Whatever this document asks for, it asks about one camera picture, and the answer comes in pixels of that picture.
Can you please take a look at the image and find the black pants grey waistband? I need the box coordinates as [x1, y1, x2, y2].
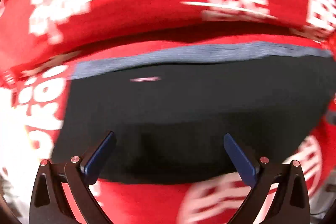
[52, 42, 335, 184]

